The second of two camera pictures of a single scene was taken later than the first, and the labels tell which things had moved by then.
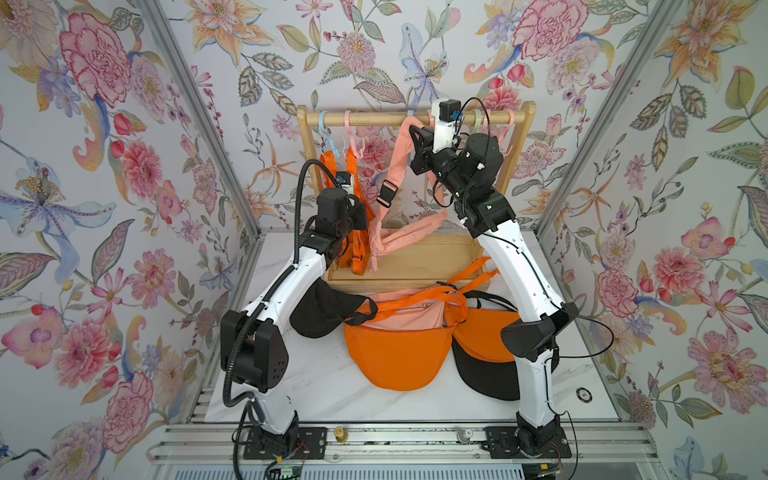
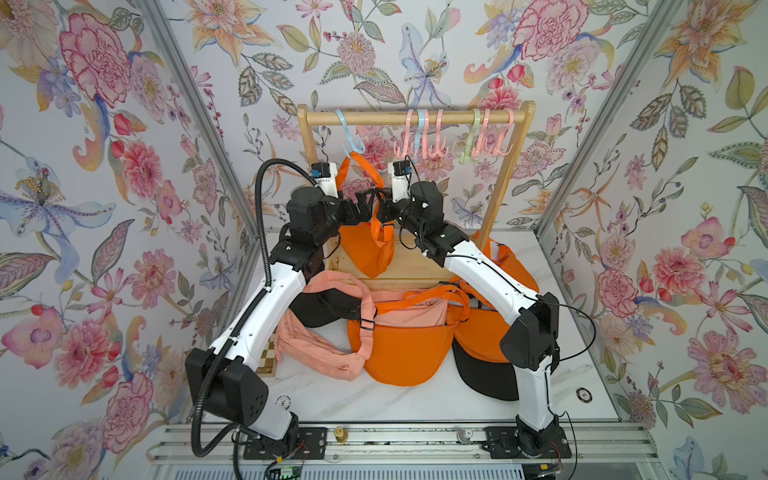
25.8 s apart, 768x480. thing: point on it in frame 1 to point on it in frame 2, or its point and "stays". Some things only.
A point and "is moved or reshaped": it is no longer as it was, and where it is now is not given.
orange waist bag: [408, 359] stays
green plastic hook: [477, 126] stays
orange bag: [352, 244] is moved or reshaped
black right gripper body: [434, 163] to [393, 212]
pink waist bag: [422, 316] stays
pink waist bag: [382, 236] to [307, 349]
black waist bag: [322, 309] stays
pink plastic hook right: [512, 122] stays
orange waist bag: [481, 333] stays
